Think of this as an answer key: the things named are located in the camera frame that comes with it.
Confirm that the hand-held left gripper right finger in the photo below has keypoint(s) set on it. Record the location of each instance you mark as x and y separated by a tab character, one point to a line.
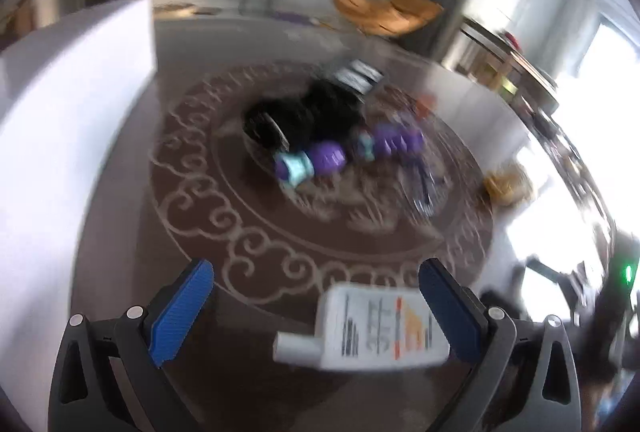
450	312

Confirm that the cream mesh pouch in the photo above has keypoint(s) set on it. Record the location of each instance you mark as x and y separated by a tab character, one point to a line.
507	184

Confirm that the orange lounge chair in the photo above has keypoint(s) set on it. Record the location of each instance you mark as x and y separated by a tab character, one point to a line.
390	12

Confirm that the black fuzzy hair scrunchie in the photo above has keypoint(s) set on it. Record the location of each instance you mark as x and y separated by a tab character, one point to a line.
320	112

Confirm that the white lotion bottle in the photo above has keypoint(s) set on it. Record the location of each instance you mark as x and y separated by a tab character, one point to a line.
375	327

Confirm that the wooden dining chair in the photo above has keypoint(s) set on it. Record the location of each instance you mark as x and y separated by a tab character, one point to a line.
505	62

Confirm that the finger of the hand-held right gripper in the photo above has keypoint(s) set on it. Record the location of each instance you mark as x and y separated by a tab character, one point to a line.
542	268
505	304

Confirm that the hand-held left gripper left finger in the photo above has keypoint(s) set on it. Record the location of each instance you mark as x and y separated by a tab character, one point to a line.
182	307

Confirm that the dark patterned desktop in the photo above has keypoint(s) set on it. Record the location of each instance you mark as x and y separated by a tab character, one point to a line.
250	387

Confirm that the black box with white labels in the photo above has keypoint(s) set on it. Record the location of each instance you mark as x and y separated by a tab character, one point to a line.
357	74

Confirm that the purple and cyan toy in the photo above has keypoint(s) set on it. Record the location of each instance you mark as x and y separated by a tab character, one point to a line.
330	157

